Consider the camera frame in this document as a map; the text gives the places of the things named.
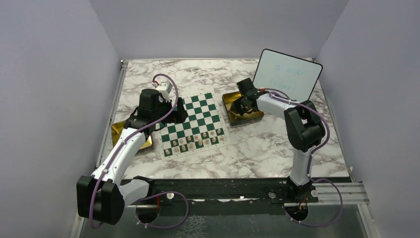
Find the gold tin with light pieces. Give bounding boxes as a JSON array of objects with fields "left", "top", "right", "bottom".
[{"left": 221, "top": 92, "right": 265, "bottom": 128}]

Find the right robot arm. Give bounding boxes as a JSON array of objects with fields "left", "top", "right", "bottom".
[{"left": 230, "top": 78, "right": 330, "bottom": 202}]

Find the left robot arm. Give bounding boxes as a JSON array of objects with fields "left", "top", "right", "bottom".
[{"left": 76, "top": 89, "right": 188, "bottom": 225}]

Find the green white chess board mat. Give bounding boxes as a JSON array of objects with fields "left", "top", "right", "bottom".
[{"left": 156, "top": 90, "right": 231, "bottom": 161}]

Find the gold tin with dark pieces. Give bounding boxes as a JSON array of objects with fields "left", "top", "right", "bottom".
[{"left": 110, "top": 120, "right": 154, "bottom": 152}]

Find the small whiteboard on stand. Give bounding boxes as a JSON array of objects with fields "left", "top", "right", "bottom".
[{"left": 253, "top": 49, "right": 323, "bottom": 102}]

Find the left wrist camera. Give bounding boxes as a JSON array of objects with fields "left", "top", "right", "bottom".
[{"left": 152, "top": 81, "right": 173, "bottom": 101}]

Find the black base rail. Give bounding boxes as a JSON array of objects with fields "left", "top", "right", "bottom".
[{"left": 90, "top": 177, "right": 368, "bottom": 218}]

